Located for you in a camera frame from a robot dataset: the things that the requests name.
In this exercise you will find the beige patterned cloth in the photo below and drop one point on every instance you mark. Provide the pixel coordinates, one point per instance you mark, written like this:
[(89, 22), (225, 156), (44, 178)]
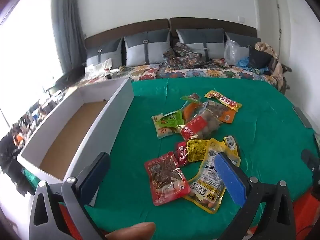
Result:
[(266, 47)]

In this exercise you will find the white plastic bag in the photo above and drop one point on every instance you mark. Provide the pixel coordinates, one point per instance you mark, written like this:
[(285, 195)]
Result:
[(97, 67)]

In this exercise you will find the dark brown chair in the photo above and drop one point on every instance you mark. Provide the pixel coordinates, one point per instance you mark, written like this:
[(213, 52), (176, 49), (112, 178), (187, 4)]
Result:
[(286, 80)]

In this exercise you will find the small yellow text packet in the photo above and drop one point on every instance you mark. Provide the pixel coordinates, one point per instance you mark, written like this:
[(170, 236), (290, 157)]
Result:
[(196, 150)]

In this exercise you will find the grey two-tone pillow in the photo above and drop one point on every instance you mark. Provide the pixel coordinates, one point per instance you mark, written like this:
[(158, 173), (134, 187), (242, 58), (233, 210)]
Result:
[(105, 52), (200, 42), (147, 47), (247, 41)]

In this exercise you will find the green patterned cloth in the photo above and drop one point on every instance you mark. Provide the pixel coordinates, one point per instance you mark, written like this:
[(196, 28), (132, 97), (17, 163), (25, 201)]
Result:
[(262, 142)]

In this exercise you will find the grey curtain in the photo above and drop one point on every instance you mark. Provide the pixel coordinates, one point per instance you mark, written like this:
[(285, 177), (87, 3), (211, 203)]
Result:
[(67, 25)]

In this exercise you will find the green snack packet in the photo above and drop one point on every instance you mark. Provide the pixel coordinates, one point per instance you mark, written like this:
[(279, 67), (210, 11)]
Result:
[(172, 118)]

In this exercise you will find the red fish snack packet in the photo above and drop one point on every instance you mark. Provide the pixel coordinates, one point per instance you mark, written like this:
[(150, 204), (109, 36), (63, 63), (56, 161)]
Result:
[(165, 177)]

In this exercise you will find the large yellow peanut packet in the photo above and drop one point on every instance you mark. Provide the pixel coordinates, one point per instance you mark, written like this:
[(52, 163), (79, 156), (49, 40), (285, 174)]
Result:
[(207, 177)]

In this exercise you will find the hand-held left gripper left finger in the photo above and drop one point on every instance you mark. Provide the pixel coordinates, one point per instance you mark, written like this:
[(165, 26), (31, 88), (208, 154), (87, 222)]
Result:
[(96, 177)]

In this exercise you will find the dark cloth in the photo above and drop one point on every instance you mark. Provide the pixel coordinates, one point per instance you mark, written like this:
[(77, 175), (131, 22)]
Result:
[(11, 160)]

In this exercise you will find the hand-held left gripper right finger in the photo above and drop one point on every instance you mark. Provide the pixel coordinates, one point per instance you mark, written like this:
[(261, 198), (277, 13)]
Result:
[(231, 180)]

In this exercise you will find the blue cloth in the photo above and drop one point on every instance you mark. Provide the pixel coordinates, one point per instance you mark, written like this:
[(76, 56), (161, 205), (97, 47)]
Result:
[(243, 62)]

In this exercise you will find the bright window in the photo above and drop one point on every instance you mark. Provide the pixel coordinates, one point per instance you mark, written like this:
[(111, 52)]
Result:
[(27, 55)]

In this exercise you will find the green-topped brown snack packet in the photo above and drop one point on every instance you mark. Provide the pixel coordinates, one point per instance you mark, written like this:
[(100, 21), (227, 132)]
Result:
[(193, 97)]

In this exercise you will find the beige rice cracker packet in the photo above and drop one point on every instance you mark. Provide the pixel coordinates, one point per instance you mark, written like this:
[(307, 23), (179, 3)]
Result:
[(162, 131)]

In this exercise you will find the small red snack packet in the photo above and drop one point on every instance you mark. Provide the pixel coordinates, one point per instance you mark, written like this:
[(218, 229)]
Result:
[(182, 153)]

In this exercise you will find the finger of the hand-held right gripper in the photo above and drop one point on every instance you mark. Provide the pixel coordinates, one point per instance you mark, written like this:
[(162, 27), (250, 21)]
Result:
[(311, 161)]

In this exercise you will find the white wall outlet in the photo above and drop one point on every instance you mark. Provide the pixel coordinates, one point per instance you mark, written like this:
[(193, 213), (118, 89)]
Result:
[(242, 18)]

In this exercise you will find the orange chicken leg packet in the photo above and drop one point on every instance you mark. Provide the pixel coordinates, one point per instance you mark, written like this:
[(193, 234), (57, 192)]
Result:
[(189, 108)]

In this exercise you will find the red label meatball packet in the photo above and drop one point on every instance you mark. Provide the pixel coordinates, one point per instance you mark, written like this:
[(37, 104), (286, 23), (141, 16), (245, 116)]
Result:
[(197, 126)]

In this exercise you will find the yellow and red snack packet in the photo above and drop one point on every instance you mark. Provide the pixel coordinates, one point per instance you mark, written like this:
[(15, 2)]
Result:
[(225, 100)]

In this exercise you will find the white door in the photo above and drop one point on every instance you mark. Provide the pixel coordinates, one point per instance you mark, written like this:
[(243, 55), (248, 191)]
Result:
[(283, 30)]

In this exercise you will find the clear packet with orange edge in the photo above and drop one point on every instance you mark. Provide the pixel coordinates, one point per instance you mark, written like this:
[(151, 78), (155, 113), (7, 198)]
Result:
[(217, 110)]

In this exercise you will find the white cardboard box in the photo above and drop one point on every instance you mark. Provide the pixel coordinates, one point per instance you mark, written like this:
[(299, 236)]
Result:
[(75, 130)]

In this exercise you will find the dark floral quilt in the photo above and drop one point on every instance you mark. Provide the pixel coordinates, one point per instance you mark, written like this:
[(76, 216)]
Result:
[(182, 56)]

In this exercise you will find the clear plastic bag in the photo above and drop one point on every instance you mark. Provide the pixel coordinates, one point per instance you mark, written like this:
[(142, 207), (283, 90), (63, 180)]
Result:
[(233, 52)]

